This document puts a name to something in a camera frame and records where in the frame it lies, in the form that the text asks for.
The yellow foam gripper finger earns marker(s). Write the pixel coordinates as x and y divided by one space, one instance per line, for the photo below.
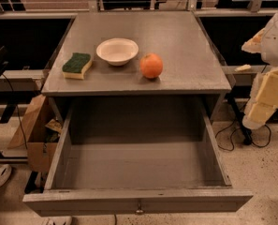
263 102
253 45

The orange fruit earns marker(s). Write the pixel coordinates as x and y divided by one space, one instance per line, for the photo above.
151 65

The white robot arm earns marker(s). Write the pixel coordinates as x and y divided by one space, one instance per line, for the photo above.
269 42

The open grey top drawer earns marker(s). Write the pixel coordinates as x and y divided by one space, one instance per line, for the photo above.
117 151

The small metal drawer knob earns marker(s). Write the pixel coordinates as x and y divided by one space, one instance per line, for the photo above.
139 210

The small yellow foam piece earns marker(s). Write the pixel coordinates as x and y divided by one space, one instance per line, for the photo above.
242 68

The black table leg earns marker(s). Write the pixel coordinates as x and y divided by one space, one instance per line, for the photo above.
246 132

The grey wooden cabinet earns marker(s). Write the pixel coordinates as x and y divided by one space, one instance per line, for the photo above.
189 64

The white ceramic bowl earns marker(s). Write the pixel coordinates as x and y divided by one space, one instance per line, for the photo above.
117 51

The green and yellow sponge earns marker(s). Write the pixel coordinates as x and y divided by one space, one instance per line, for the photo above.
77 65

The brown cardboard box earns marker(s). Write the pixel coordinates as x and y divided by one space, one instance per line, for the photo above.
33 134

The white sneaker bottom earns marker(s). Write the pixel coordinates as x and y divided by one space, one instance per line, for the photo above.
57 221

